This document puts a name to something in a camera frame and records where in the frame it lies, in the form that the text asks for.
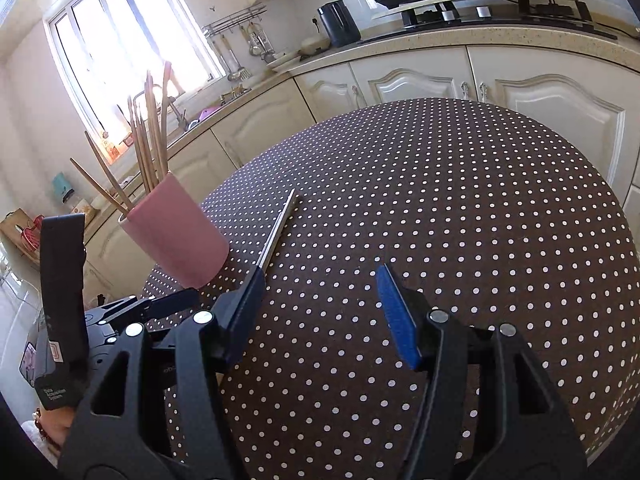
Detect wooden chopstick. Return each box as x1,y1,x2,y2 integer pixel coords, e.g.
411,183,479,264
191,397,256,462
257,188,298,272
138,116,160,188
127,97,152,194
144,72,167,182
160,61,171,177
70,157,132,216
134,112,156,191
85,131,134,210

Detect black gas stove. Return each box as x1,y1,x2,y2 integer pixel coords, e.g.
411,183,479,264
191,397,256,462
372,0,624,40

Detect wall utensil rack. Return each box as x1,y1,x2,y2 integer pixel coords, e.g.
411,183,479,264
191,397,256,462
202,3,276,81

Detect seasoning bottle teal cap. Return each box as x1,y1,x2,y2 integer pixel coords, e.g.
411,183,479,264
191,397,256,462
52,172,96,226

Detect pink cup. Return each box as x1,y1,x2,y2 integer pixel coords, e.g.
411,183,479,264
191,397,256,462
118,174,230,288

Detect black electric kettle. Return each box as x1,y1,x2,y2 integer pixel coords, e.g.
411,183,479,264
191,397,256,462
318,0,361,48

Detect chrome sink faucet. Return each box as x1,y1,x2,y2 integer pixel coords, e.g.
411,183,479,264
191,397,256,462
152,84,190,132

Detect cream lower cabinets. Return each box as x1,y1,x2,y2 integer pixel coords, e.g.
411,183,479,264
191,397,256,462
79,24,640,302

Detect person left hand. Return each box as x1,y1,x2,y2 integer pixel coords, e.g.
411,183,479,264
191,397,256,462
34,406,76,448

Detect brown polka dot tablecloth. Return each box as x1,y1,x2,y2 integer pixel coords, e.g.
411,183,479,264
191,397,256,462
142,96,640,480

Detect kitchen window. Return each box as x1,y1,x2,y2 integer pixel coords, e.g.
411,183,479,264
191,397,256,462
49,0,224,162

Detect wooden cutting board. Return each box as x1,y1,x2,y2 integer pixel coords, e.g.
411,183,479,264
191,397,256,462
1,208,44,268

